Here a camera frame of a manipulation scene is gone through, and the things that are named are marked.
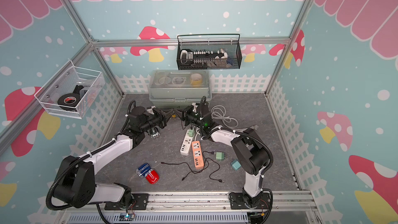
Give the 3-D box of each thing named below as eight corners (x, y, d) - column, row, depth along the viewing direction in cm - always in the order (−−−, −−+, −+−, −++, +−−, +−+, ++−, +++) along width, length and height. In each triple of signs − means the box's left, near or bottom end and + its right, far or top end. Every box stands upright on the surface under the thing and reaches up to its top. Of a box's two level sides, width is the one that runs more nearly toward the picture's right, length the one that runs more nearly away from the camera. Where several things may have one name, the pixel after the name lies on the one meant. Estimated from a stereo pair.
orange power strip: (195, 169, 86) (194, 168, 83) (192, 143, 96) (191, 141, 93) (204, 168, 86) (204, 166, 84) (200, 142, 96) (200, 140, 94)
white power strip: (179, 154, 91) (179, 152, 89) (187, 132, 101) (187, 130, 98) (188, 156, 90) (187, 154, 88) (195, 133, 100) (194, 131, 98)
